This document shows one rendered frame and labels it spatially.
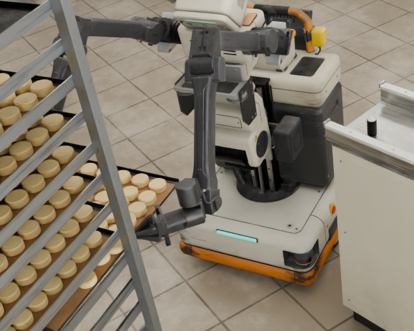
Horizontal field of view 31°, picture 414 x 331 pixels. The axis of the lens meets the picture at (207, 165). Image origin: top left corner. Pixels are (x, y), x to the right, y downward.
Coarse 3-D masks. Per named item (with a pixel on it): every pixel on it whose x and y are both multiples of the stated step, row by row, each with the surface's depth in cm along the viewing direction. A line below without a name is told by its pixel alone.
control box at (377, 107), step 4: (376, 104) 261; (380, 104) 260; (372, 108) 259; (376, 108) 258; (380, 108) 258; (368, 112) 257; (372, 112) 257; (360, 116) 256; (364, 116) 256; (368, 116) 255; (356, 120) 254; (360, 120) 254; (364, 120) 254; (352, 124) 253; (356, 124) 252; (352, 128) 251
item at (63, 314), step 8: (96, 176) 225; (128, 184) 219; (168, 184) 216; (168, 192) 213; (136, 200) 213; (160, 200) 211; (152, 208) 209; (144, 216) 207; (112, 224) 206; (136, 224) 204; (112, 256) 196; (104, 264) 194; (96, 272) 192; (104, 272) 192; (80, 288) 188; (88, 288) 188; (72, 296) 186; (80, 296) 186; (64, 304) 185; (72, 304) 184; (64, 312) 182; (56, 320) 181; (64, 320) 180; (56, 328) 179
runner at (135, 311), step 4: (136, 304) 210; (136, 308) 206; (140, 308) 208; (132, 312) 204; (136, 312) 206; (140, 312) 208; (128, 316) 207; (132, 316) 205; (136, 316) 206; (124, 320) 206; (128, 320) 203; (132, 320) 205; (120, 324) 205; (124, 324) 202; (128, 324) 204; (120, 328) 200; (124, 328) 202
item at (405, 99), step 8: (384, 80) 259; (384, 88) 257; (392, 88) 256; (400, 88) 255; (384, 96) 259; (392, 96) 256; (400, 96) 253; (408, 96) 251; (392, 104) 258; (400, 104) 255; (408, 104) 253
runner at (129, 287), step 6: (132, 282) 202; (126, 288) 200; (132, 288) 202; (120, 294) 198; (126, 294) 200; (114, 300) 200; (120, 300) 198; (114, 306) 196; (120, 306) 198; (108, 312) 194; (114, 312) 196; (102, 318) 192; (108, 318) 194; (96, 324) 190; (102, 324) 192; (90, 330) 193; (96, 330) 190
